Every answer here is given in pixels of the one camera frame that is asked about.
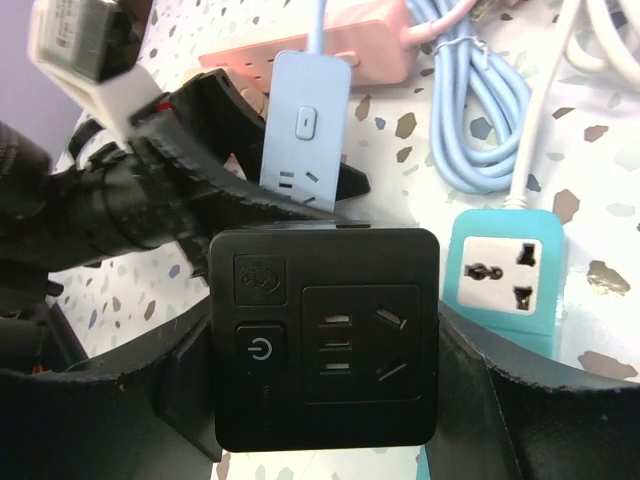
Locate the black plug adapter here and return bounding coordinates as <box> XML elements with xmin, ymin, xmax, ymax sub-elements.
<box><xmin>209</xmin><ymin>224</ymin><xmax>440</xmax><ymax>452</ymax></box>

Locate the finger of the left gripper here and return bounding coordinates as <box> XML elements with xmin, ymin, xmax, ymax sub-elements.
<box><xmin>164</xmin><ymin>149</ymin><xmax>372</xmax><ymax>236</ymax></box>

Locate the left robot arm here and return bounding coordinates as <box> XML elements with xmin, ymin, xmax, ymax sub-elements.
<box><xmin>1</xmin><ymin>68</ymin><xmax>320</xmax><ymax>374</ymax></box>

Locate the white coiled cord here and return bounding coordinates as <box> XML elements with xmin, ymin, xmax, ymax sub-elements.
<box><xmin>499</xmin><ymin>0</ymin><xmax>640</xmax><ymax>211</ymax></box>

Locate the teal power strip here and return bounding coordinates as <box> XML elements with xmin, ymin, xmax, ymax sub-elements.
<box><xmin>416</xmin><ymin>209</ymin><xmax>566</xmax><ymax>479</ymax></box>

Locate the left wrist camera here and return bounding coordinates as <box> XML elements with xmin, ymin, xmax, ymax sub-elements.
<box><xmin>28</xmin><ymin>1</ymin><xmax>161</xmax><ymax>146</ymax></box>

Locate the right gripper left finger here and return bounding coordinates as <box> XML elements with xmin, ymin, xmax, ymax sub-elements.
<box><xmin>1</xmin><ymin>309</ymin><xmax>222</xmax><ymax>479</ymax></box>

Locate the light blue power strip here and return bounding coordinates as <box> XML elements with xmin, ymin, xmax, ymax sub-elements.
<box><xmin>259</xmin><ymin>1</ymin><xmax>352</xmax><ymax>211</ymax></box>

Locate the blue coiled cord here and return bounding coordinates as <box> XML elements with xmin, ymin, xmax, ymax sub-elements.
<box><xmin>404</xmin><ymin>0</ymin><xmax>534</xmax><ymax>196</ymax></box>

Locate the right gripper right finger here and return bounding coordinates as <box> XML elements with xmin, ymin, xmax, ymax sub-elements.
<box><xmin>426</xmin><ymin>303</ymin><xmax>639</xmax><ymax>479</ymax></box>

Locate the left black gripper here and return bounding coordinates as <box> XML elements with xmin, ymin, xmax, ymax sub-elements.
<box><xmin>1</xmin><ymin>69</ymin><xmax>268</xmax><ymax>277</ymax></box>

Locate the pink power strip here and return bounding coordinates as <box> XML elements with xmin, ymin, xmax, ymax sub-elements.
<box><xmin>199</xmin><ymin>1</ymin><xmax>420</xmax><ymax>93</ymax></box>

